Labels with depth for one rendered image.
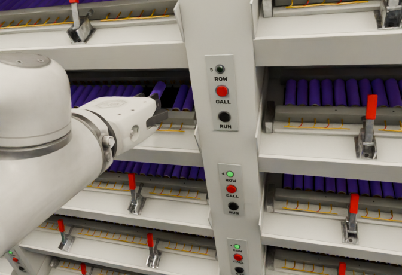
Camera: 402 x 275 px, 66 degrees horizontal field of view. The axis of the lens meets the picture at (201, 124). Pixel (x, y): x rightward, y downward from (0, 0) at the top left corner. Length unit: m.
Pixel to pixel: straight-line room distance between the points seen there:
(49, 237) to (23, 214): 0.77
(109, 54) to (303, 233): 0.47
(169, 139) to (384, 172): 0.35
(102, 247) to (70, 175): 0.64
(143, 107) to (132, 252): 0.56
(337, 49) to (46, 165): 0.35
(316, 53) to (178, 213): 0.43
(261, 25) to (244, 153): 0.20
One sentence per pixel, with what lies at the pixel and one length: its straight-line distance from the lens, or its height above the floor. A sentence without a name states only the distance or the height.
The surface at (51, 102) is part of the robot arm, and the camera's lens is 0.27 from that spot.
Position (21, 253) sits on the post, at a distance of 1.13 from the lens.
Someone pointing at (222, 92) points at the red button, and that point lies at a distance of 0.45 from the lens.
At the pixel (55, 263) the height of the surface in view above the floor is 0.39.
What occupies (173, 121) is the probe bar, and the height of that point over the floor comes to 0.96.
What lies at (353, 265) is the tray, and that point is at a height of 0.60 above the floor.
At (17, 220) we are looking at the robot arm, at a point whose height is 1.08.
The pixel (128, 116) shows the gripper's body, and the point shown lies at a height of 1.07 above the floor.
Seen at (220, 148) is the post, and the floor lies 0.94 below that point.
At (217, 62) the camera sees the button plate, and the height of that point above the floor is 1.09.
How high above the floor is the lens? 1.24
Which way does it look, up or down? 31 degrees down
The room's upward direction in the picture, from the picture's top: 8 degrees counter-clockwise
